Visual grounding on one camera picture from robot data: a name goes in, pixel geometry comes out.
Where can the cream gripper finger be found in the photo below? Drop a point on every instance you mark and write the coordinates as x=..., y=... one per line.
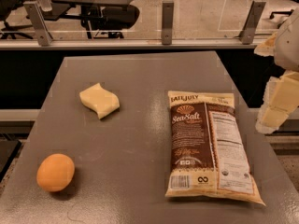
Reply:
x=267, y=47
x=280, y=99

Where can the brown sea salt chip bag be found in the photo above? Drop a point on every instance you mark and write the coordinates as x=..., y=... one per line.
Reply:
x=207, y=153

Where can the yellow wavy sponge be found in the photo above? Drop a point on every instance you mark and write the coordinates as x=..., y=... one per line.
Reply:
x=99, y=100

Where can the black office chair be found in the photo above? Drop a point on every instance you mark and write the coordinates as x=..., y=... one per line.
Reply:
x=110, y=20

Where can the dark background desk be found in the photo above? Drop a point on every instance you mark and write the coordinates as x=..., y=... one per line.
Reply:
x=72, y=10

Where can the orange fruit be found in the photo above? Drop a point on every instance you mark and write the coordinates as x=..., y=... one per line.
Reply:
x=55, y=172

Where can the black chair at left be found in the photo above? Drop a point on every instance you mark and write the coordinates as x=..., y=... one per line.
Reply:
x=6, y=7

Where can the middle metal barrier bracket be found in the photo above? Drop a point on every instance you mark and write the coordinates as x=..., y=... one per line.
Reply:
x=167, y=22

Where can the left metal barrier bracket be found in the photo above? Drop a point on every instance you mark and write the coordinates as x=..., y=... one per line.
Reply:
x=36, y=17

